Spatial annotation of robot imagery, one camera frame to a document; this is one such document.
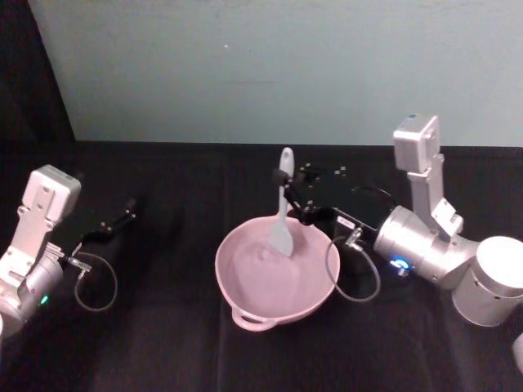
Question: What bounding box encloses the thin grey left gripper cable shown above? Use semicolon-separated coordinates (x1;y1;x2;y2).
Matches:
60;252;119;314

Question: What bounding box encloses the thin black cable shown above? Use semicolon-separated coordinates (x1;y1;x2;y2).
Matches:
351;185;396;207

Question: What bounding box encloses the pink bowl with handle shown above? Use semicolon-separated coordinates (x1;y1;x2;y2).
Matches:
215;216;342;332

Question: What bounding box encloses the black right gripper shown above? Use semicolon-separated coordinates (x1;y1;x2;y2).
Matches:
271;163;396;247

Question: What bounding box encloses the black curtain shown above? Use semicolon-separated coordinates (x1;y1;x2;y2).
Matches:
0;0;77;145

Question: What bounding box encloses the black table cloth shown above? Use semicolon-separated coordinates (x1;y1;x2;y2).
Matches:
0;140;523;392

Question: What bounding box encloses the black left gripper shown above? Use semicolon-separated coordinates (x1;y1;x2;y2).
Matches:
59;197;138;299

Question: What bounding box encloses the grey silicone spatula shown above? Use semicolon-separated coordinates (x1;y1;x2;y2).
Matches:
268;146;296;257

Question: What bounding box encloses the thin grey right gripper cable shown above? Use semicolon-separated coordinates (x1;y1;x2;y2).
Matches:
326;227;382;304

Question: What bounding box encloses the thin grey gripper cable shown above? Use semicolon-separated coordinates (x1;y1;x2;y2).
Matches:
326;227;382;304
60;252;119;314

